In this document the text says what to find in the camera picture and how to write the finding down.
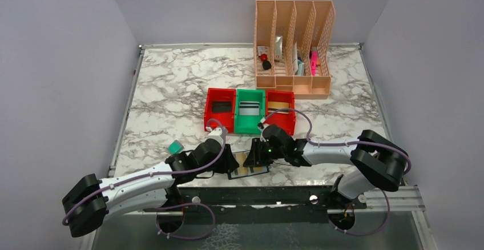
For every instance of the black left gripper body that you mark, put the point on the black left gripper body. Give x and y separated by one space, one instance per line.
225 159

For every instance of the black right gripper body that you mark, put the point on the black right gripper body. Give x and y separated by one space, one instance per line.
259 152

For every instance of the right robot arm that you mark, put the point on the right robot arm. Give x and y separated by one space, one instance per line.
379 163

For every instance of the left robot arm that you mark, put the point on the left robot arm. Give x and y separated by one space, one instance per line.
93 201

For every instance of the gold card in bin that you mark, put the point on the gold card in bin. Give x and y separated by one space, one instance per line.
273 106

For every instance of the black card in bin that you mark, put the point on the black card in bin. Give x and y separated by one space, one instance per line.
221 107

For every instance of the silver striped card in bin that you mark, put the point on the silver striped card in bin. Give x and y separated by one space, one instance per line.
249 108

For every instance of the small green eraser block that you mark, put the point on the small green eraser block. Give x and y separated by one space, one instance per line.
175 147

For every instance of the green plastic bin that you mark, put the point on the green plastic bin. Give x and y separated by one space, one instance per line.
249 124

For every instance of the right red plastic bin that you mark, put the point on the right red plastic bin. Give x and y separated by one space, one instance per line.
275 100

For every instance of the red plastic bin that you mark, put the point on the red plastic bin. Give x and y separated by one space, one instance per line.
275 100
221 94

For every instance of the left red plastic bin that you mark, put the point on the left red plastic bin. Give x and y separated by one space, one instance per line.
221 94

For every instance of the black round cap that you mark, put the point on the black round cap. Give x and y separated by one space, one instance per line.
266 65

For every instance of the light blue glue stick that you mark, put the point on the light blue glue stick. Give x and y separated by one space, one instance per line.
301 68

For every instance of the red round cap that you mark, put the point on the red round cap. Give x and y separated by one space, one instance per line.
263 57

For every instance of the pink highlighter pen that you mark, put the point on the pink highlighter pen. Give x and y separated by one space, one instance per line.
313 62

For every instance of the peach plastic file organizer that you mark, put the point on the peach plastic file organizer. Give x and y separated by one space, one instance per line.
306 26

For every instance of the grey white tube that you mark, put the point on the grey white tube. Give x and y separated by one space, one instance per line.
278 55

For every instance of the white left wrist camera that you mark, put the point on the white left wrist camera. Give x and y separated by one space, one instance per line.
218 134

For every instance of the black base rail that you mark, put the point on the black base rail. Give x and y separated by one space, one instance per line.
252 205

